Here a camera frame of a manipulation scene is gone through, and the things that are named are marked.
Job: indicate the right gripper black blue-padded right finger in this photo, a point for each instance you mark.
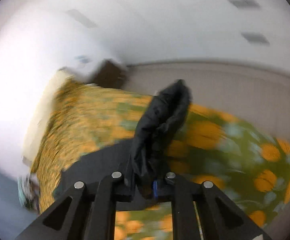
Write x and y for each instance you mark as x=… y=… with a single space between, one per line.
x=203 y=211

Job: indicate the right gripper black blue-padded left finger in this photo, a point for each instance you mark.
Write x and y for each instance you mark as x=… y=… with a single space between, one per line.
x=85 y=211

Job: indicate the black puffer jacket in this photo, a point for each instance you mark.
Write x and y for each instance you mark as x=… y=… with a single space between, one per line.
x=140 y=159

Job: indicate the pile of clothes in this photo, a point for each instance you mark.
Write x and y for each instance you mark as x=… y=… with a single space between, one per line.
x=29 y=192

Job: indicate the green orange floral bedspread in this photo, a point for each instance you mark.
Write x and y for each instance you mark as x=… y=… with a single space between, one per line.
x=249 y=166

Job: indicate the dark wooden nightstand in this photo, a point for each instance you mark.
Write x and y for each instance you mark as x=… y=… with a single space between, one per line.
x=110 y=75

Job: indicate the cream pillow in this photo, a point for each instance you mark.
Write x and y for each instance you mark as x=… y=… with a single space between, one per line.
x=41 y=116

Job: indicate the white wardrobe doors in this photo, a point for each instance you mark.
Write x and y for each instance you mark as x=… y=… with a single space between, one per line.
x=249 y=31

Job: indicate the white wall socket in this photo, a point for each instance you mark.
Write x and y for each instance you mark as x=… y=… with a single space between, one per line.
x=83 y=59

